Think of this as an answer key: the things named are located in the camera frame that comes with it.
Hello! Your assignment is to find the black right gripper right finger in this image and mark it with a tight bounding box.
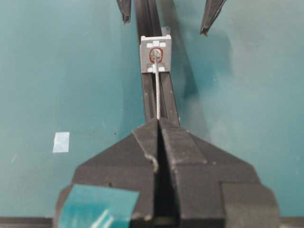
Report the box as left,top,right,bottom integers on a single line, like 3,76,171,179
159,118,280,228

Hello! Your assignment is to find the thin white wire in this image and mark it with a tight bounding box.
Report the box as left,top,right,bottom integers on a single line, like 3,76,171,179
153,52,162,121

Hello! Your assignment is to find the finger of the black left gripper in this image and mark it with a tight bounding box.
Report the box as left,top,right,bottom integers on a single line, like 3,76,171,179
117,0,132,24
200,0,226,36

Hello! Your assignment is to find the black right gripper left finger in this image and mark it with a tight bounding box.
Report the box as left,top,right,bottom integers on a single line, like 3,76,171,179
53,119,159,228

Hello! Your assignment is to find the black aluminium rail frame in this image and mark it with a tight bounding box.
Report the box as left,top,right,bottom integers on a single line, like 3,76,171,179
134,0,180,125

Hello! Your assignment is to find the white wire guide bracket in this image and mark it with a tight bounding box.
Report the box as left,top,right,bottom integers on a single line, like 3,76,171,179
140,34,172,73

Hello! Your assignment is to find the white tape patch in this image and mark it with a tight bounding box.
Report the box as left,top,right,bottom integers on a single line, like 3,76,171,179
52,132,69,153

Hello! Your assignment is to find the teal tape piece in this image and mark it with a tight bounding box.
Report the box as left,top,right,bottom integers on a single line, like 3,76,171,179
58,184,140,228

